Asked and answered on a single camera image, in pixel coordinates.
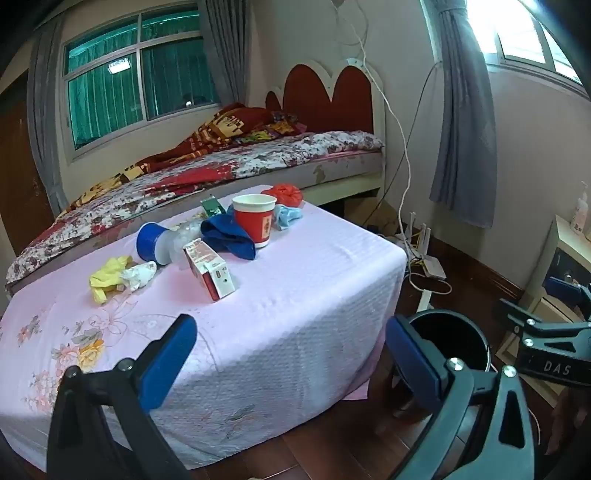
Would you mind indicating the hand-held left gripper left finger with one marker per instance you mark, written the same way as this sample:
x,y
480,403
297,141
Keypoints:
x,y
168,364

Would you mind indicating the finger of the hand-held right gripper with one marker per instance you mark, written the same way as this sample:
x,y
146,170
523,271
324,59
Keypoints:
x,y
563,290
517,311

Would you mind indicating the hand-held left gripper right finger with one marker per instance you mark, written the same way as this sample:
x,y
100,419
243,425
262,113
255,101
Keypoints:
x,y
415,364

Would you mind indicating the black round trash bin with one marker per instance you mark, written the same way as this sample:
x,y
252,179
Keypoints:
x,y
461,334

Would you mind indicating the white paper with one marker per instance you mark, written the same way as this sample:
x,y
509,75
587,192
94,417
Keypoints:
x,y
138,276

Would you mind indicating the red and white carton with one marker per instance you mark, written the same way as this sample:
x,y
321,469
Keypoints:
x,y
210,270

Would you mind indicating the yellow cloth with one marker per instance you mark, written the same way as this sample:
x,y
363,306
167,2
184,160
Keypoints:
x,y
105,279

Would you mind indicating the crushed bottle with blue cap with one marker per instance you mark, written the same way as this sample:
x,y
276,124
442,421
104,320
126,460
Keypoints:
x,y
154,243

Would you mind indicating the small green box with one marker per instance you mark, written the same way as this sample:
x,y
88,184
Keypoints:
x,y
212,206

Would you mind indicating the red and white paper cup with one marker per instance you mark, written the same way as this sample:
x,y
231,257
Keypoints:
x,y
256,226

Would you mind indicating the light blue cloth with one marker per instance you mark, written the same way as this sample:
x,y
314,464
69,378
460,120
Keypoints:
x,y
287,216

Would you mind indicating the beige nightstand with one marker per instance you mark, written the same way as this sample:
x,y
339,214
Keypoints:
x,y
561,258

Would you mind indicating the white power strip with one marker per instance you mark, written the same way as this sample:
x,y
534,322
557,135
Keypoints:
x,y
425,302

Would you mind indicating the white pump lotion bottle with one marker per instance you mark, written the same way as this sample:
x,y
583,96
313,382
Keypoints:
x,y
581,210

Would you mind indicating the grey curtain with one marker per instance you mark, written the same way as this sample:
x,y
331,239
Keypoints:
x,y
226,50
461,129
46,115

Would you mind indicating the red crumpled cloth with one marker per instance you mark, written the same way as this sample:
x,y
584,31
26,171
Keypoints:
x,y
284,194

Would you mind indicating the red patterned blanket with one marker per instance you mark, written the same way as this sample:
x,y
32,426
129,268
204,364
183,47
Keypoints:
x,y
203,138

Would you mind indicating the bed with floral cover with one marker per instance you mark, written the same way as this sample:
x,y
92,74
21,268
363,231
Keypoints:
x,y
277,157

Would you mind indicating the brown wooden door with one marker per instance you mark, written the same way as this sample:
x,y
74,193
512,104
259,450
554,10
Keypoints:
x,y
21,170

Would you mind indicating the bright corner window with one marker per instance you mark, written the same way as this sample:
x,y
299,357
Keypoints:
x,y
526,37

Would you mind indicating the colourful patterned pillow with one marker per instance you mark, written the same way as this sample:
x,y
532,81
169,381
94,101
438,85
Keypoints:
x,y
286,122

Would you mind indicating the red heart-shaped headboard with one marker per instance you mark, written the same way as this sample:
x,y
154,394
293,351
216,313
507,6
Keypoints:
x,y
351,97

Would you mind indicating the large window with green glass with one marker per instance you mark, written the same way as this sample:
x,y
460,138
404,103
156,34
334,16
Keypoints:
x,y
115,87

